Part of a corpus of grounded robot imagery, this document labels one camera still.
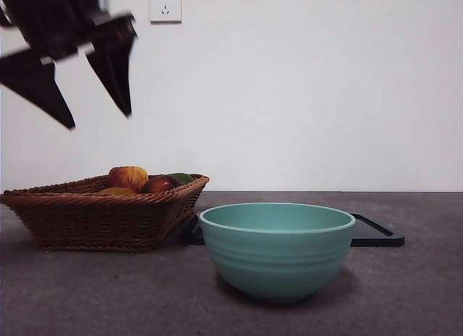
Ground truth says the brown kiwi fruit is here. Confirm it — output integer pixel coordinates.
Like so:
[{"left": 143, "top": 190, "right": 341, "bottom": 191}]
[{"left": 95, "top": 186, "right": 137, "bottom": 196}]

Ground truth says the teal ceramic bowl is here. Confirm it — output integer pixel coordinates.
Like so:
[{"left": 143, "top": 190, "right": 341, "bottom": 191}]
[{"left": 198, "top": 202, "right": 357, "bottom": 303}]

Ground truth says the red and yellow apple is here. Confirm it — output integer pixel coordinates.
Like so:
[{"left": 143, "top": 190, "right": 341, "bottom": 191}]
[{"left": 108, "top": 165, "right": 150, "bottom": 194}]

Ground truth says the dark red plum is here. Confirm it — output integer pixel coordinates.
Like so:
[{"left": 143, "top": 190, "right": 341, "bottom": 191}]
[{"left": 140, "top": 175, "right": 182, "bottom": 195}]

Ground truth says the green avocado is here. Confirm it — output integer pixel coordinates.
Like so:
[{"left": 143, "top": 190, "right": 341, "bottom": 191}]
[{"left": 169, "top": 172, "right": 195, "bottom": 187}]

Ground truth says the brown wicker basket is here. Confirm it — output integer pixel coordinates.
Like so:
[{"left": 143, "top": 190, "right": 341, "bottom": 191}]
[{"left": 0, "top": 173, "right": 211, "bottom": 253}]

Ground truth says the black rectangular tray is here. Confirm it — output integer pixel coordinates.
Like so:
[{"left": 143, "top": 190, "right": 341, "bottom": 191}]
[{"left": 186, "top": 211, "right": 406, "bottom": 248}]

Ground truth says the white wall socket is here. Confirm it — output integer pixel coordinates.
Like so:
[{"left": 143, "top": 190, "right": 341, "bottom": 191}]
[{"left": 150, "top": 0, "right": 183, "bottom": 25}]

